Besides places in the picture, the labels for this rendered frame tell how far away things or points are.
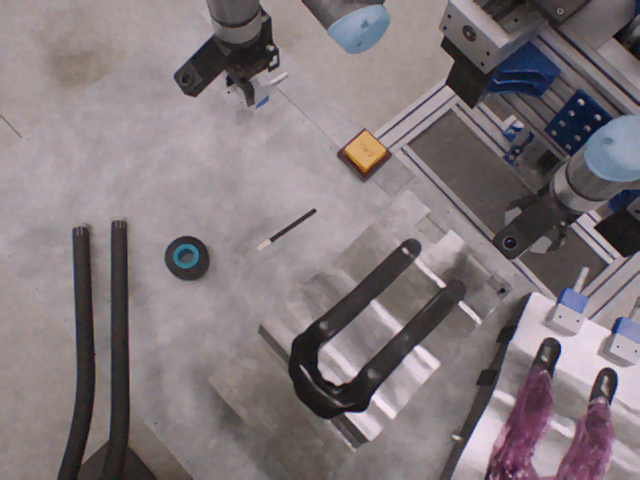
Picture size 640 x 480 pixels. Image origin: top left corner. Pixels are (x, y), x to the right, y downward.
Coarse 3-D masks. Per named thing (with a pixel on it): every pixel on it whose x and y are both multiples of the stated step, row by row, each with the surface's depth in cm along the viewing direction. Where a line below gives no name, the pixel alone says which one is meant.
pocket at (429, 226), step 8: (424, 216) 113; (432, 216) 115; (416, 224) 115; (424, 224) 116; (432, 224) 116; (440, 224) 115; (424, 232) 115; (432, 232) 115; (440, 232) 115; (448, 232) 114; (432, 240) 115; (440, 240) 115
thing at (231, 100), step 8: (272, 80) 115; (280, 80) 115; (232, 88) 112; (224, 96) 111; (232, 96) 111; (224, 104) 114; (232, 104) 111; (240, 104) 111; (232, 112) 112; (240, 112) 112; (240, 120) 114
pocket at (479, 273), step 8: (472, 256) 113; (464, 264) 114; (472, 264) 114; (480, 264) 113; (464, 272) 114; (472, 272) 113; (480, 272) 114; (488, 272) 112; (472, 280) 113; (480, 280) 113
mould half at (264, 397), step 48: (384, 240) 112; (336, 288) 109; (432, 288) 110; (480, 288) 110; (288, 336) 102; (336, 336) 103; (384, 336) 107; (432, 336) 108; (240, 384) 107; (288, 384) 107; (336, 384) 100; (384, 384) 101; (288, 432) 105; (336, 432) 105
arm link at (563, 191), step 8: (560, 176) 85; (560, 184) 85; (560, 192) 86; (568, 192) 84; (568, 200) 85; (576, 200) 84; (584, 200) 83; (576, 208) 86; (584, 208) 85; (592, 208) 85
